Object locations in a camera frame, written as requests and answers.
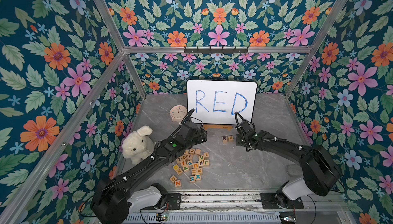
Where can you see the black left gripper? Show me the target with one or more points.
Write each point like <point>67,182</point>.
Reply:
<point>200,136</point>

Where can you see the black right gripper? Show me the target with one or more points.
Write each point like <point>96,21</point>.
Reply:
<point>244,126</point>

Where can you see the wooden block purple R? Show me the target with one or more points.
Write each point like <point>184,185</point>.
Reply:
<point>224,140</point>

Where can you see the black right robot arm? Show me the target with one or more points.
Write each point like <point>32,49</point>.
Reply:
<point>320,172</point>

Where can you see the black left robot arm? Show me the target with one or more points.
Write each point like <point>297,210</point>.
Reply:
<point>111,202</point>

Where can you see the wooden whiteboard stand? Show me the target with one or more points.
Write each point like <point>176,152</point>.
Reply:
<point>217,126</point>

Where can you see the pink round alarm clock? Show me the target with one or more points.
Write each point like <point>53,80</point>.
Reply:
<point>178,112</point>

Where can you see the wooden block brown X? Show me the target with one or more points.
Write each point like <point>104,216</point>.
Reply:
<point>178,169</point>

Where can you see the wooden block brown Q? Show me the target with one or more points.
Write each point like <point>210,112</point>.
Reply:
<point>173,179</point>

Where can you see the white plush bunny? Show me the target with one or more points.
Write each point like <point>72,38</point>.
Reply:
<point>138,146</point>

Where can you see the white whiteboard black frame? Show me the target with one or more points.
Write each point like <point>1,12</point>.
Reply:
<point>217,101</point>

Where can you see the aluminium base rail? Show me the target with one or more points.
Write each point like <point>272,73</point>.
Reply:
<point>255,200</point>

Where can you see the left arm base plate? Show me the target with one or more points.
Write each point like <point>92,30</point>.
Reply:
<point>174,201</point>

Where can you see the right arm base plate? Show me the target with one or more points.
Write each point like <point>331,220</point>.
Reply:
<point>279,201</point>

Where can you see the white vented cable duct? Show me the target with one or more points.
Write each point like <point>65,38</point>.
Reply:
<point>203,218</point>

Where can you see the black hook rail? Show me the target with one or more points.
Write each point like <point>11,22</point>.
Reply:
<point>216,50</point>

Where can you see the aluminium frame post left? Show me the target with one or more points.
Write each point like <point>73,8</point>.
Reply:
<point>119,43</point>

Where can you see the aluminium frame post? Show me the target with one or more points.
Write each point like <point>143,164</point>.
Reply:
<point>119,43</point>
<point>321,35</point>

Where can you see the aluminium frame post right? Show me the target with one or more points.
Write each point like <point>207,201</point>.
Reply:
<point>321,35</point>

